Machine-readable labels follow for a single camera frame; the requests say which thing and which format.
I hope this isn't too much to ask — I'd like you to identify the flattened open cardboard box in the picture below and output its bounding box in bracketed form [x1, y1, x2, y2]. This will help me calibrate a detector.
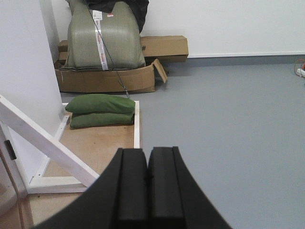
[55, 59, 168, 93]

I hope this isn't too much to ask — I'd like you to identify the steel guy wire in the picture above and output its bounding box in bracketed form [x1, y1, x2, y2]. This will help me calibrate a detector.
[83, 0, 131, 99]

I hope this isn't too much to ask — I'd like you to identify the green sandbag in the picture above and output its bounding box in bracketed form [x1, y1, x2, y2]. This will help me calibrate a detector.
[65, 94, 135, 114]
[70, 113, 134, 128]

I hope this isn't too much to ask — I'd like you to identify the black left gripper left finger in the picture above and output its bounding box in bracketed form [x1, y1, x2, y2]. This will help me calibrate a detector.
[35, 148, 147, 229]

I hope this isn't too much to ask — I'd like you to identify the large olive woven sack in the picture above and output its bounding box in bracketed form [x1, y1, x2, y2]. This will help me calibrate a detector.
[68, 1, 140, 70]

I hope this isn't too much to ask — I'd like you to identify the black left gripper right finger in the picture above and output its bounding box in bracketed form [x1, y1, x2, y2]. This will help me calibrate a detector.
[148, 146, 230, 229]

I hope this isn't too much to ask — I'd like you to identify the upper green sandbag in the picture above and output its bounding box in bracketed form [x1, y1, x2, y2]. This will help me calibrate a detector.
[65, 94, 135, 114]

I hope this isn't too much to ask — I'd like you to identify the lower green sandbag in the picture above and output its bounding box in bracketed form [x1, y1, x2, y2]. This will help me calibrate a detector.
[70, 113, 134, 128]

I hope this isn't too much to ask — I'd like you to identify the long cardboard box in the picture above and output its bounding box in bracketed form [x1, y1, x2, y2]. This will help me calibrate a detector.
[59, 34, 188, 70]

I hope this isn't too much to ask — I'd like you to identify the white far edge rail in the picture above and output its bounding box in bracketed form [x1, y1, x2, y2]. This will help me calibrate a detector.
[133, 101, 140, 148]

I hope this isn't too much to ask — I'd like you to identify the black door hinge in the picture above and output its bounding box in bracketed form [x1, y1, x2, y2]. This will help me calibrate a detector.
[4, 140, 17, 160]

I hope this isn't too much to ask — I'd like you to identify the white wooden door frame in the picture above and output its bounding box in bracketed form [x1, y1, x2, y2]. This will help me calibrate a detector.
[0, 0, 100, 198]

